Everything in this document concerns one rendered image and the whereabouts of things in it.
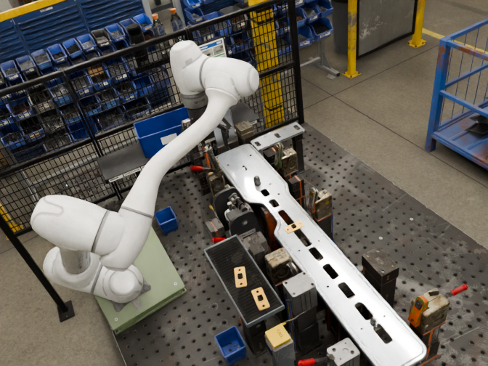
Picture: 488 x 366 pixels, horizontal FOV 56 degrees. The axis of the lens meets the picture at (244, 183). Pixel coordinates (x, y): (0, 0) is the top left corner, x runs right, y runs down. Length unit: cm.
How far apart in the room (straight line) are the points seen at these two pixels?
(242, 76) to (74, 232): 65
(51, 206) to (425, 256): 161
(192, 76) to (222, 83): 12
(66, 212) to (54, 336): 199
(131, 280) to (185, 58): 92
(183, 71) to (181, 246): 119
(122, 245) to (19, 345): 210
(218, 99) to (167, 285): 108
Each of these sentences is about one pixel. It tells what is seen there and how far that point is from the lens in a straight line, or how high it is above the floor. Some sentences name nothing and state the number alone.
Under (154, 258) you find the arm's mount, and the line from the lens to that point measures 218.
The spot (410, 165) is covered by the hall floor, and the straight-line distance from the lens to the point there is 383.
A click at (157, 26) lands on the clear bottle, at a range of 249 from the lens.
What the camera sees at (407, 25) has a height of 26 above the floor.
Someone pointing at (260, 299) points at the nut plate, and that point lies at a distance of 155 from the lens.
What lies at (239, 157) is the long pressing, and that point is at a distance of 236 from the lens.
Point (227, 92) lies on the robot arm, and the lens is 136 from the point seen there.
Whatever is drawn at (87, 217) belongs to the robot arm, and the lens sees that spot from 136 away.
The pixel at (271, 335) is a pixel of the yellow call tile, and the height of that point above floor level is 116.
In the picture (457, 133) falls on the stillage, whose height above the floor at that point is 16.
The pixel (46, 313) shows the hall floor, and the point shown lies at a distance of 344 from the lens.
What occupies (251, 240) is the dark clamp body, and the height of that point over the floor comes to 108.
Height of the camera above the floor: 245
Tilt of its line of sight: 41 degrees down
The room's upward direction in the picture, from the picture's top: 11 degrees counter-clockwise
